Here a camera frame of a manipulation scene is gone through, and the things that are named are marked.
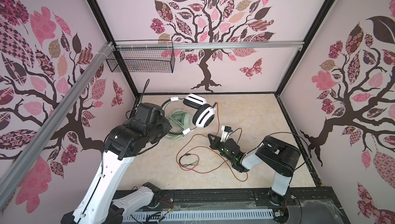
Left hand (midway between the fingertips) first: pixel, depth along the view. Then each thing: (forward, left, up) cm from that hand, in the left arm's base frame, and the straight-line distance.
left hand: (170, 127), depth 63 cm
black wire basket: (+74, +33, -16) cm, 82 cm away
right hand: (+9, -17, -22) cm, 29 cm away
